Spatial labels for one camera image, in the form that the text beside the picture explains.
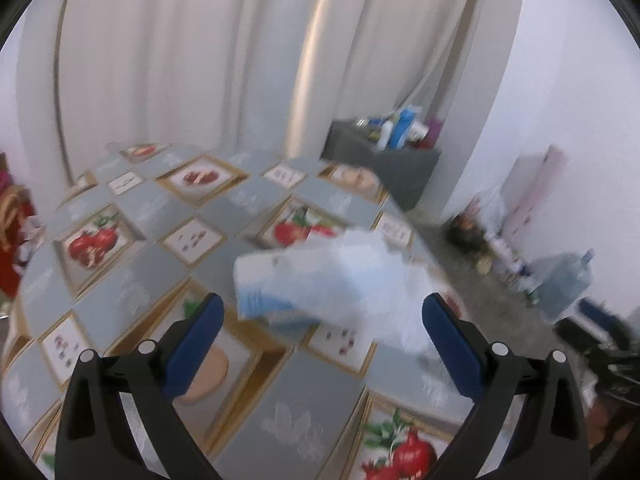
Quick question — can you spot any white blue tissue pack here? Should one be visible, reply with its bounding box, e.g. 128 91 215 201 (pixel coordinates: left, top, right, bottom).
233 250 320 327

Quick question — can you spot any large water jug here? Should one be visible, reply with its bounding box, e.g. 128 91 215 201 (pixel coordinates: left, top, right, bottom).
530 249 596 320

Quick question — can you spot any pink floral roll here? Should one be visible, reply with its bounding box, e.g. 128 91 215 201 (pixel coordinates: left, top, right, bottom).
501 144 567 248

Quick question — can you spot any fruit pattern tablecloth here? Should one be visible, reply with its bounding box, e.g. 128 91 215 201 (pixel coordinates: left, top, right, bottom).
1 144 471 479

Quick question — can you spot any red paper gift bag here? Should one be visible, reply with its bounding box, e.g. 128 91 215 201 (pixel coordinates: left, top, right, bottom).
1 185 40 299

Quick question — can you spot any white tissue paper pile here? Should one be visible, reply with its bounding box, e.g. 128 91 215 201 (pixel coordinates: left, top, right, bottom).
292 230 437 356

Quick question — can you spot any dark grey side cabinet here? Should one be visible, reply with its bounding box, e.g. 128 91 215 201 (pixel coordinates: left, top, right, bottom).
322 120 440 211

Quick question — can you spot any blue white lotion bottle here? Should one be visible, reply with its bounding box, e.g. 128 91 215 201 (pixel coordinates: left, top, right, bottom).
387 105 422 150

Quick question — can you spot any white curtain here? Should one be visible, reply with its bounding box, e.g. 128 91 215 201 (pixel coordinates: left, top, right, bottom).
1 0 520 214

